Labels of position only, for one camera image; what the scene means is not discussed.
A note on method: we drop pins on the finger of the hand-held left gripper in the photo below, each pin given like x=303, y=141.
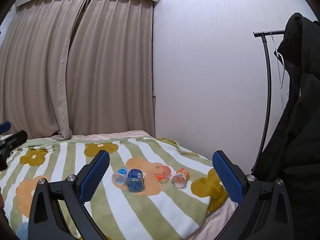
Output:
x=15, y=138
x=5, y=125

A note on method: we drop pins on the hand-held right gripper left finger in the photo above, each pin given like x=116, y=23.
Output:
x=95, y=176

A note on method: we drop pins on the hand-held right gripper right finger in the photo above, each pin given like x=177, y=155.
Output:
x=228, y=177

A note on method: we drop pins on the clear cup light-blue label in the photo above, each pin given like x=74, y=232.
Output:
x=121, y=173

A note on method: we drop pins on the dark blue cup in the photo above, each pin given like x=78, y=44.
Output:
x=135, y=180

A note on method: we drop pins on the clear cup orange label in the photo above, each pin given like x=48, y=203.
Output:
x=181, y=174

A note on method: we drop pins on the orange translucent cup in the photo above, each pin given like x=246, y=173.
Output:
x=165, y=172

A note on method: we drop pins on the pale pink bed sheet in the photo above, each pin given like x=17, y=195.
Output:
x=112, y=135

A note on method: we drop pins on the green striped floral blanket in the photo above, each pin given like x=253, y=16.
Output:
x=150, y=205

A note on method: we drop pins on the beige curtain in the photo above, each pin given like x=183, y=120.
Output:
x=112, y=67
x=37, y=67

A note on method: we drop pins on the black padded jacket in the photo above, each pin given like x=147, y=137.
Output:
x=297, y=130

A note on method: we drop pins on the light blue fluffy cloth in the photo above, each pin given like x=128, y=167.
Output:
x=22, y=231

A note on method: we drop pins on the black clothes rack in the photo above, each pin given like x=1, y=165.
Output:
x=269, y=80

